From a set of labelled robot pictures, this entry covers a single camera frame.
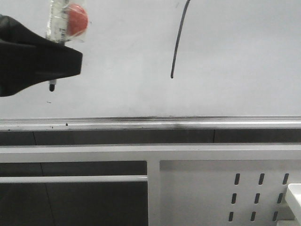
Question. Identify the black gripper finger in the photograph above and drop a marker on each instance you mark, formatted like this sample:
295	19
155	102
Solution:
27	59

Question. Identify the white whiteboard marker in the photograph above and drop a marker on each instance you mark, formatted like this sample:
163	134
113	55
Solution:
57	23

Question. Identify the red round magnet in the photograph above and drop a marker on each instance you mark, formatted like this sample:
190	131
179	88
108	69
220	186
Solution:
77	20

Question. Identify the white metal pegboard rack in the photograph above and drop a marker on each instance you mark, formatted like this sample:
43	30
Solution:
148	185

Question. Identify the white plastic bin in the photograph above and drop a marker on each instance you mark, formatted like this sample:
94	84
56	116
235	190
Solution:
294	200

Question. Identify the white whiteboard with aluminium frame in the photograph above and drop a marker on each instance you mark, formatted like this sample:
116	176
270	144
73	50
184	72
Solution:
219	63

